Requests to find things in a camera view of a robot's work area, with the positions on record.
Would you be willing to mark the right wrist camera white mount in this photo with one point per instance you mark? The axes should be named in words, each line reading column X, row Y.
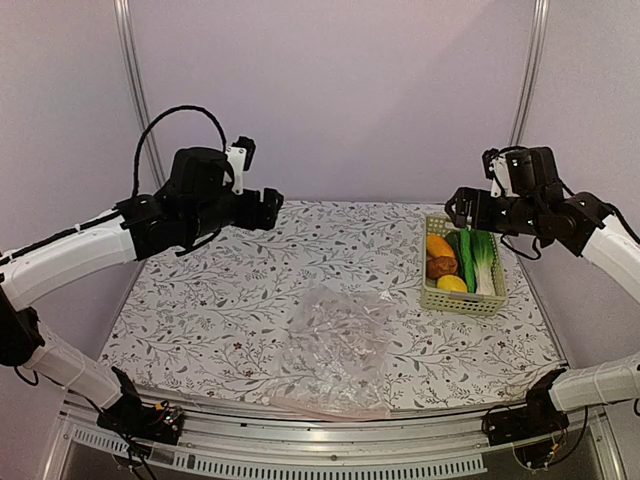
column 497, row 171

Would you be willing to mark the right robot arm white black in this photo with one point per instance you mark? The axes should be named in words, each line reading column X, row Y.
column 528, row 197

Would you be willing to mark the orange yellow toy mango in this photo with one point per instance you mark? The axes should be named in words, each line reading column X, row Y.
column 437, row 246

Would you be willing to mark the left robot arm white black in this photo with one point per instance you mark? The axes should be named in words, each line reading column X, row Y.
column 203, row 195

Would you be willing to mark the green toy cucumber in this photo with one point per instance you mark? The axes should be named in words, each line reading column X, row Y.
column 453, row 239

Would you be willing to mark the front aluminium rail frame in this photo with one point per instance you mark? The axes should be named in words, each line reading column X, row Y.
column 224, row 439

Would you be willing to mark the aluminium frame post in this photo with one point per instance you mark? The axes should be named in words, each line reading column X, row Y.
column 126, row 35
column 532, row 67

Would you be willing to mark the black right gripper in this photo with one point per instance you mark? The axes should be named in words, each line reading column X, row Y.
column 464, row 195

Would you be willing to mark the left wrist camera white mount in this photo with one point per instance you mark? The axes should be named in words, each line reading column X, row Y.
column 239, row 156

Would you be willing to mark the left aluminium frame post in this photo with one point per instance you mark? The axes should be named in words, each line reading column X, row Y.
column 126, row 35

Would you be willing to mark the floral patterned table mat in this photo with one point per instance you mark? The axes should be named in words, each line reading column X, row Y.
column 258, row 314

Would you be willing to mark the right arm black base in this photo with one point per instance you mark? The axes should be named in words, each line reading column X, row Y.
column 537, row 417

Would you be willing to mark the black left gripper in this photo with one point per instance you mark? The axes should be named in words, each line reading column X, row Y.
column 251, row 218

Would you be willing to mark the yellow toy lemon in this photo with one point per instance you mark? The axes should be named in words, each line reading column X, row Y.
column 452, row 283

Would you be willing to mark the beige perforated plastic basket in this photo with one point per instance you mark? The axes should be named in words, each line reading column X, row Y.
column 433, row 298

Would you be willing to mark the clear pink zip top bag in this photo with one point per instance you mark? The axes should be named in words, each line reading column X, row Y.
column 332, row 363

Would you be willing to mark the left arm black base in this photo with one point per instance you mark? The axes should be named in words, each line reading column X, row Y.
column 161, row 423

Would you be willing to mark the brown toy potato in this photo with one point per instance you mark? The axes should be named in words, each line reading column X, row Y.
column 438, row 267

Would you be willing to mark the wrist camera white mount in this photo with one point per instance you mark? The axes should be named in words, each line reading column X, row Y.
column 239, row 156
column 497, row 171

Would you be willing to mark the right aluminium frame post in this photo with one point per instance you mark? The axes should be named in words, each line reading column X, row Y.
column 532, row 67

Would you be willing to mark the green white toy bok choy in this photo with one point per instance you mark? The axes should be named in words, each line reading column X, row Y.
column 477, row 248

